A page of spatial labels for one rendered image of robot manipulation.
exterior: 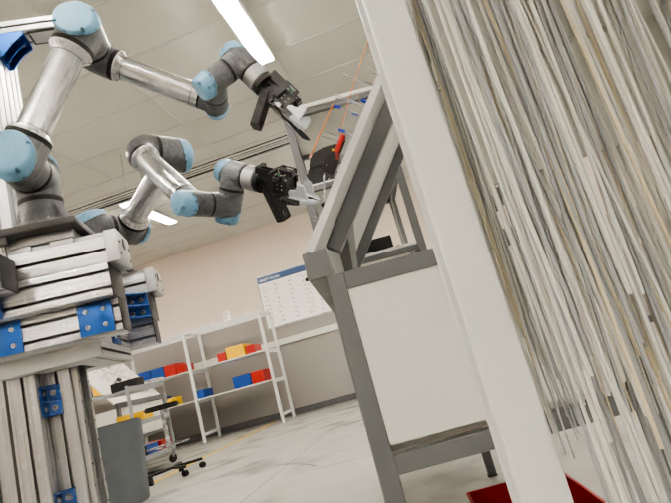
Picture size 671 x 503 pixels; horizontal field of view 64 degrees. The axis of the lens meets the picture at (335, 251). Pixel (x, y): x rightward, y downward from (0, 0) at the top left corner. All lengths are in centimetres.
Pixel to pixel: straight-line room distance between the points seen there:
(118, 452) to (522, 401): 435
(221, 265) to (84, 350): 820
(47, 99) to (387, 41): 131
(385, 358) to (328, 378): 794
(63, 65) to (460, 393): 132
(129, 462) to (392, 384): 365
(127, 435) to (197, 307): 552
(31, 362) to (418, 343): 107
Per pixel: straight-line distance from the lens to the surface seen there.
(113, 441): 462
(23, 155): 156
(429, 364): 118
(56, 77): 167
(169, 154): 191
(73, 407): 179
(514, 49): 39
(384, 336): 117
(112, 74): 182
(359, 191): 137
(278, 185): 152
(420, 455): 119
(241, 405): 961
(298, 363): 922
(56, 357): 169
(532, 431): 37
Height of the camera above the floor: 61
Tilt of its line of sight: 12 degrees up
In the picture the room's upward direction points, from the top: 15 degrees counter-clockwise
